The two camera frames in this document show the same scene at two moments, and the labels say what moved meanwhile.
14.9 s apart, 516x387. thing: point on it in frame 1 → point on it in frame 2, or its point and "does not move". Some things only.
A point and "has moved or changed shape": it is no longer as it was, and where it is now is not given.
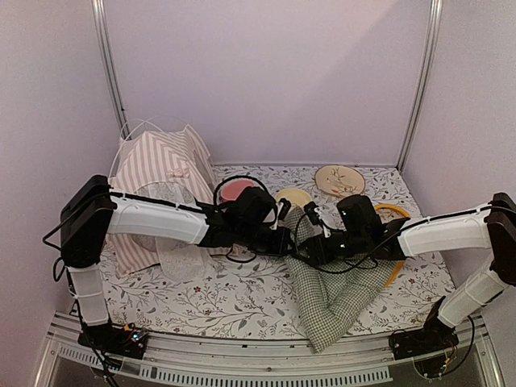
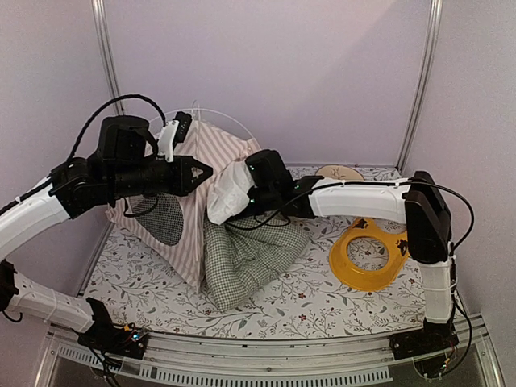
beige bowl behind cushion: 340,181 does not move
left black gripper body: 251,238 → 132,179
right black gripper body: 355,243 → 264,201
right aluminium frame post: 436,9 does not move
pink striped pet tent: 172,163 has moved or changed shape
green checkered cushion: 336,296 → 244,257
